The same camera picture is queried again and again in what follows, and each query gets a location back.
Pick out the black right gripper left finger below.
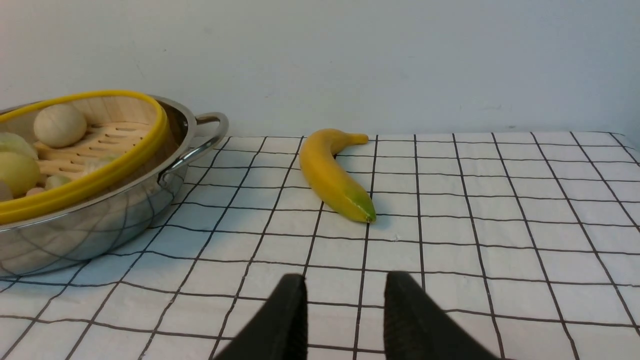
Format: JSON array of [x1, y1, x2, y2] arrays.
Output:
[[214, 273, 307, 360]]

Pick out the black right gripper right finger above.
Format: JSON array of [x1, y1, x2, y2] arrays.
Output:
[[383, 271, 498, 360]]

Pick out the yellow-rimmed bamboo steamer basket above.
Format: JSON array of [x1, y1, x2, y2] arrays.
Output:
[[1, 89, 169, 224]]

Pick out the stainless steel pot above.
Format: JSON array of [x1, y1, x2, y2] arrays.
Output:
[[0, 96, 229, 279]]

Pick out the white checkered tablecloth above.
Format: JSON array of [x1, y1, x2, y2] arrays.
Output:
[[1, 132, 640, 360]]

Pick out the yellow banana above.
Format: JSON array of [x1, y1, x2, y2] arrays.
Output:
[[299, 129, 377, 224]]

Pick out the white round bun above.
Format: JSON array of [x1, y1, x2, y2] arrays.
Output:
[[33, 104, 88, 149]]

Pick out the pale green round bun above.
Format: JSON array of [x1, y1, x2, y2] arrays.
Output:
[[0, 152, 41, 199]]

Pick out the pale green dumpling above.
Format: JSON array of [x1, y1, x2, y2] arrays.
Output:
[[0, 132, 39, 161]]

